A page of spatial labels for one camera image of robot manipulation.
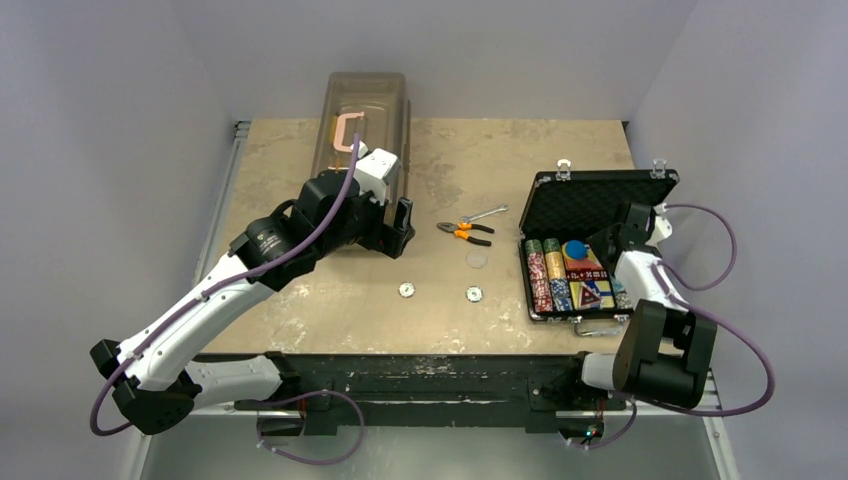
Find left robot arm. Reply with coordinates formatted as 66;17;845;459
89;171;415;436

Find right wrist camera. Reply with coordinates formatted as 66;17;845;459
647;203;673;247

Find silver wrench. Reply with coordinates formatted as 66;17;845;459
459;204;509;223

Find red triangle dealer marker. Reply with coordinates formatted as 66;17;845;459
572;282;603;310

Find black poker case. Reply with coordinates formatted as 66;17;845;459
517;159;680;337

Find translucent brown storage box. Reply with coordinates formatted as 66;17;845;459
310;72;411;227

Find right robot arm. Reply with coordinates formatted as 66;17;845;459
561;202;717;409

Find pink box handle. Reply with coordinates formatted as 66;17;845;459
332;111;366;153

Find blue round button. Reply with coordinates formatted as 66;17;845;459
563;240;588;260

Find clear round disc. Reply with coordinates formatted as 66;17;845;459
465;249;489;269

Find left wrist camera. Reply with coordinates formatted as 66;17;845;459
354;148;401;206

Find yellow green chip row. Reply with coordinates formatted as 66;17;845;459
542;238;573;312

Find red card deck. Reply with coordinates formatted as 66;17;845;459
563;244;603;271

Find red dice in case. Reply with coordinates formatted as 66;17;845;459
568;270;609;282

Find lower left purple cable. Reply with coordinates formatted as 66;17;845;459
256;387;367;466

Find white poker chip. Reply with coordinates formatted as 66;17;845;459
398;282;416;298
465;286;483;303

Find orange black pliers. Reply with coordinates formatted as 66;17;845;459
437;222;495;247

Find light blue chip row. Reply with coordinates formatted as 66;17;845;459
610;277;633;310

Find red green chip row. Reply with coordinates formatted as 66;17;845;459
524;239;554;313

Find yellow blue card deck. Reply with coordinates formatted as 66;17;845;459
569;280;616;310

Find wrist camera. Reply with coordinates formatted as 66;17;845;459
354;148;401;206
647;203;673;247

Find black metal table frame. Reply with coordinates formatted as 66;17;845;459
231;353;625;435

